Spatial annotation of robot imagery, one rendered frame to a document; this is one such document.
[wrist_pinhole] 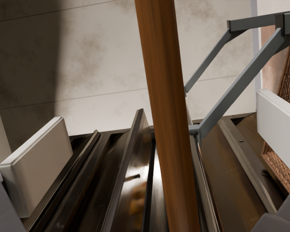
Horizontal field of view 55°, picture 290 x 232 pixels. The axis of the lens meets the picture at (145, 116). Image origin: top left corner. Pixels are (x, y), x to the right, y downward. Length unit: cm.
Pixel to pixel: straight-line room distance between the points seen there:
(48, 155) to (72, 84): 397
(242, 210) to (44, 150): 90
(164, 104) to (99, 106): 388
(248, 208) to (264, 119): 85
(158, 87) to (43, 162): 10
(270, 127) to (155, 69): 10
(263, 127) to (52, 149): 13
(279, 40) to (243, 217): 58
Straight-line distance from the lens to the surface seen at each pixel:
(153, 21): 21
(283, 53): 169
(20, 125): 462
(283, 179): 112
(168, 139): 23
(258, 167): 127
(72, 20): 407
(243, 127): 176
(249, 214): 100
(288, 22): 65
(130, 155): 113
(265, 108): 18
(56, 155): 18
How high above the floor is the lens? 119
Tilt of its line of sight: 6 degrees up
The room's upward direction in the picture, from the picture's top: 98 degrees counter-clockwise
